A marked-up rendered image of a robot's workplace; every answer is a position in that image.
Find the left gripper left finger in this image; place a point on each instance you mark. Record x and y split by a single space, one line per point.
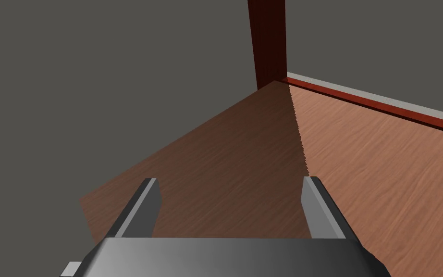
140 215

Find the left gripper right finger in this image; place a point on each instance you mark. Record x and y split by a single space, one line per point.
321 217

